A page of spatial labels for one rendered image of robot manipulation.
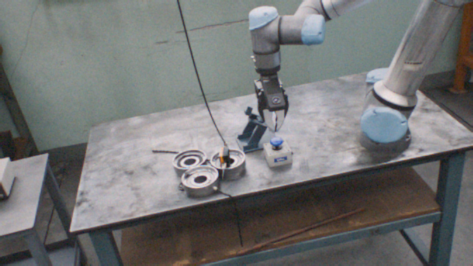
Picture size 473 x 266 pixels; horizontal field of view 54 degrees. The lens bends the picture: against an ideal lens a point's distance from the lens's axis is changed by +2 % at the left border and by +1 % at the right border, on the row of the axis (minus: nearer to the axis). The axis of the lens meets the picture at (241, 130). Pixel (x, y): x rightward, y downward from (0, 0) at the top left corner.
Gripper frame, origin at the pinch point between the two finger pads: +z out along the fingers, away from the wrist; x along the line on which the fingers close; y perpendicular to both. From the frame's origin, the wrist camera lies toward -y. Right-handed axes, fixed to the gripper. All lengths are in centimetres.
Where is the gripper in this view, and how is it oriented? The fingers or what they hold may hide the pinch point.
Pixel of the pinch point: (275, 129)
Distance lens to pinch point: 135.1
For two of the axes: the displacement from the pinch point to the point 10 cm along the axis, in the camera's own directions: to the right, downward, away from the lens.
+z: 1.2, 8.5, 5.1
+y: -1.8, -4.9, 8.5
